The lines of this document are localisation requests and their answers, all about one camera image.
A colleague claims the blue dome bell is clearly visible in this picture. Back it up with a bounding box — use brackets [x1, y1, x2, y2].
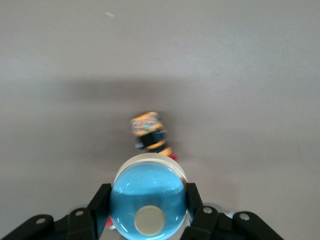
[109, 152, 189, 237]

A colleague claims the red yellow black button switch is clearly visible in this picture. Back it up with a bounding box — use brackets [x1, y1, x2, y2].
[129, 111, 180, 162]

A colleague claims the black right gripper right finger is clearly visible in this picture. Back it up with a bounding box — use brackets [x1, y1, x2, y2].
[179, 182, 285, 240]

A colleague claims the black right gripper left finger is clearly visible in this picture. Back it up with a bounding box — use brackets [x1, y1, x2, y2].
[0, 183, 112, 240]

